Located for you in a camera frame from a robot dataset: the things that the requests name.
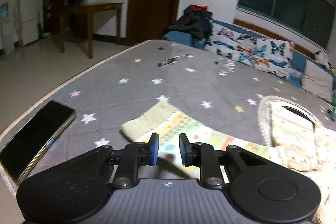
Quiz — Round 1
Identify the colourful patterned children's garment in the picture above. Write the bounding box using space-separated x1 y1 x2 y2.
121 97 335 223

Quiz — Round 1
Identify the black clothes pile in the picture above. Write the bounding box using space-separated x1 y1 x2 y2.
166 5 213 40

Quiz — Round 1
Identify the grey star-patterned table cover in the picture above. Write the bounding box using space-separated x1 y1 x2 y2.
0 39 336 224

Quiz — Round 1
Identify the round black induction cooktop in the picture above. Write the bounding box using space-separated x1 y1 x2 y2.
257 96 325 147

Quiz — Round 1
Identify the black pen on table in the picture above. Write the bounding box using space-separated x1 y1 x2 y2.
158 54 190 67

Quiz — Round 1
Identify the black smartphone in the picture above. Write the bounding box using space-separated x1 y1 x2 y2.
1 101 76 185

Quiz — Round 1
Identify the butterfly-patterned pillow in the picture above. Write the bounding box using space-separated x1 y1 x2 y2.
205 20 294 79

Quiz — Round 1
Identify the grey cushion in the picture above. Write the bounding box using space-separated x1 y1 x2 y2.
301 60 333 102

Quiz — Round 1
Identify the blue sofa bench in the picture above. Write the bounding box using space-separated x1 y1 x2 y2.
163 26 335 100

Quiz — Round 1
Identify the wooden side table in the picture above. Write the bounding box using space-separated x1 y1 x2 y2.
59 2 123 59

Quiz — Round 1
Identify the plush toy pile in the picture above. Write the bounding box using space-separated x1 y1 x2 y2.
314 51 335 75

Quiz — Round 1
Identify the white refrigerator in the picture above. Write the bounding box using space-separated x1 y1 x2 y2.
17 0 39 46

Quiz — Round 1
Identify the dark window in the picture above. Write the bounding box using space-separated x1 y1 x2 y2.
238 0 335 49

